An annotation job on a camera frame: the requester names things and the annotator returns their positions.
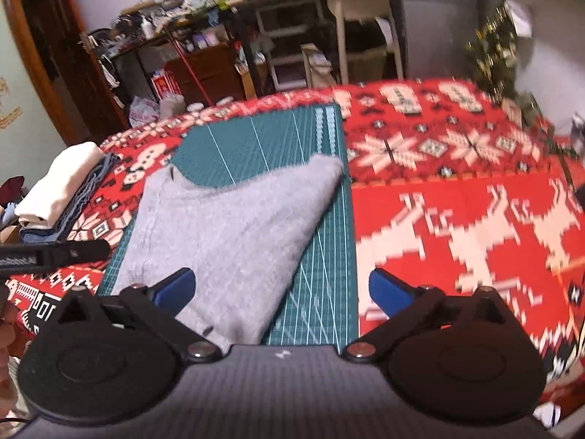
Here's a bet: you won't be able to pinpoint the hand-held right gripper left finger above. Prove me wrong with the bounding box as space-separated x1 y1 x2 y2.
57 267 223 363

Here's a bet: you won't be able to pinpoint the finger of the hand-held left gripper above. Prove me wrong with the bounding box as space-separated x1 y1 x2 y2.
61 239 112 267

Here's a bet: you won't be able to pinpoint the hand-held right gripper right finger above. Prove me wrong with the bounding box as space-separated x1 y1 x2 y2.
343 269 515 363

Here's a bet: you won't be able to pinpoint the grey knit shirt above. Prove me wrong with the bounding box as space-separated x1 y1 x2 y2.
111 154 344 353

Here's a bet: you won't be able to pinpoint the person's left hand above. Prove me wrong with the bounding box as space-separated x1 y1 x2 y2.
0 322 20 417

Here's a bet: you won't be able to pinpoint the blue folded jeans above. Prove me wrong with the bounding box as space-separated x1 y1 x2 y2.
20 152 123 244

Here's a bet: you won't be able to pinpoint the white folded cloth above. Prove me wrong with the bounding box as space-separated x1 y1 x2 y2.
15 142 106 230

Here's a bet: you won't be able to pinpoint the red patterned blanket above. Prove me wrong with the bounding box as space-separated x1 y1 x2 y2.
7 78 585 421

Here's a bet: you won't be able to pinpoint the red printed plastic bag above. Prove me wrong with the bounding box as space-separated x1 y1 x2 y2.
128 95 162 127

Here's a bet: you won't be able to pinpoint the white cloth sack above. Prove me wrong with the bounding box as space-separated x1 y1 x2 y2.
158 92 186 118

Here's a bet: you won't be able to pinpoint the green cutting mat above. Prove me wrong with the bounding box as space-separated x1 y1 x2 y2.
97 103 359 346

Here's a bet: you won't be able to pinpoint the red cardboard box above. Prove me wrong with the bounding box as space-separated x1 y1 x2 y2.
150 68 182 102

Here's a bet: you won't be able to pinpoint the brown wooden door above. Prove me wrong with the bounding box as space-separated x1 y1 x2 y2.
0 0 132 148

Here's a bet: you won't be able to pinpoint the brown wooden dresser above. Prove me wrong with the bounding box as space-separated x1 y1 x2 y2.
163 42 246 104

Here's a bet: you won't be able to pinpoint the beige tote bag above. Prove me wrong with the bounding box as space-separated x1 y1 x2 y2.
301 42 337 89

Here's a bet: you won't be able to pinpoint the black bag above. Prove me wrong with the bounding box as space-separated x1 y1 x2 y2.
319 17 390 56

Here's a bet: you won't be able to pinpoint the small decorated christmas tree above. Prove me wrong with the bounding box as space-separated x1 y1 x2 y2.
465 1 536 107

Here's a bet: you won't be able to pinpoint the white drawer unit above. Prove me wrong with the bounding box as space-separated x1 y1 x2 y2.
253 0 331 93

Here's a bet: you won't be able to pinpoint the grey refrigerator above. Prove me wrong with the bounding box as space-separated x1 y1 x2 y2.
397 0 463 79

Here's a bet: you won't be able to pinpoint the beige plastic chair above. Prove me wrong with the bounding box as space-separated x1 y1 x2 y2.
326 0 406 86

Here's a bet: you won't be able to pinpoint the white paper bag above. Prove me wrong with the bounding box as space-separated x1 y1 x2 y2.
504 0 534 38

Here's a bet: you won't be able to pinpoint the red broom handle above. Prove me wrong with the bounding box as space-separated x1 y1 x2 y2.
166 26 214 107

